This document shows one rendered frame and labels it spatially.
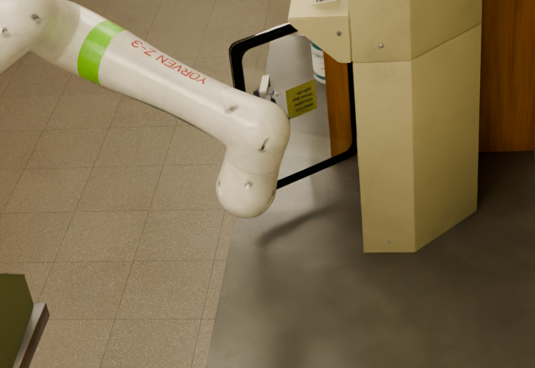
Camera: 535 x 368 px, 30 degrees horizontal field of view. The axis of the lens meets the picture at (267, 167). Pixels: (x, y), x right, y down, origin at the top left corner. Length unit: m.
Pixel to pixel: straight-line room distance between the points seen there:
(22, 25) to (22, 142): 2.87
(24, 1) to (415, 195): 0.88
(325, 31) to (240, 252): 0.59
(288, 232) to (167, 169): 1.98
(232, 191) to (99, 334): 1.78
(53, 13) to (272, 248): 0.76
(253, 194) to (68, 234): 2.24
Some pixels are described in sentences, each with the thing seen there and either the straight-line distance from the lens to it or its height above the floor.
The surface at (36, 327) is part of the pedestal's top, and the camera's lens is 2.16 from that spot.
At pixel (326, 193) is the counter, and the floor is 0.94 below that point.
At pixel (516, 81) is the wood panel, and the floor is 1.14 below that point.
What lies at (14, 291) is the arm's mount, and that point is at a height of 1.04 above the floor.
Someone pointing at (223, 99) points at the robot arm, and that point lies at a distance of 1.73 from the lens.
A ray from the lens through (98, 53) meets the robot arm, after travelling 1.82.
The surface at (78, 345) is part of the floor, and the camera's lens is 3.47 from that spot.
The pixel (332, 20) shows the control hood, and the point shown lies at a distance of 1.87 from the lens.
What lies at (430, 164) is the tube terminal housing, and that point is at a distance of 2.08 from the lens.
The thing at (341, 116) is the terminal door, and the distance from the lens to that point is 2.30.
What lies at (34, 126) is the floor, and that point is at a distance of 4.68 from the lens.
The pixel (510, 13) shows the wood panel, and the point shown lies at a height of 1.31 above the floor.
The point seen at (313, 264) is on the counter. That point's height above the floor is 0.94.
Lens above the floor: 2.35
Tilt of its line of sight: 35 degrees down
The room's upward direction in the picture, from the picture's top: 7 degrees counter-clockwise
